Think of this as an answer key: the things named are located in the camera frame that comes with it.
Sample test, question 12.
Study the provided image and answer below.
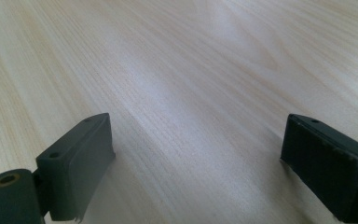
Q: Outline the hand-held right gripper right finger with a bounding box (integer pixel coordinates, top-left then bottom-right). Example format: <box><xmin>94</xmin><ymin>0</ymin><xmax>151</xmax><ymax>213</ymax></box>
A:
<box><xmin>280</xmin><ymin>113</ymin><xmax>358</xmax><ymax>224</ymax></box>

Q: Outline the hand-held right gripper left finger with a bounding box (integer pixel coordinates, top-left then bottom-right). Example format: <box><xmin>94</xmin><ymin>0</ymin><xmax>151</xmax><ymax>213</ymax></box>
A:
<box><xmin>35</xmin><ymin>112</ymin><xmax>117</xmax><ymax>223</ymax></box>

